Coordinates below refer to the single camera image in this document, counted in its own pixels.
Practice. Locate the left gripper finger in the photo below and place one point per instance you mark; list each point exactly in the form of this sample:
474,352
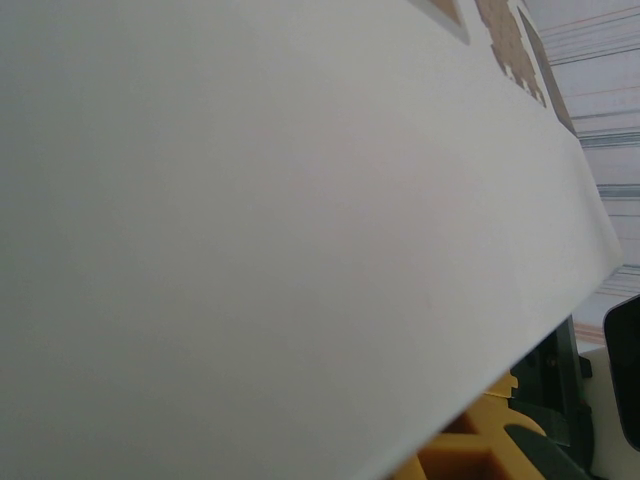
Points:
480,450

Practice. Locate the white box with brown tiles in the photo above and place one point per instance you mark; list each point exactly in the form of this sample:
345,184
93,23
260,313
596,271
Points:
250,225

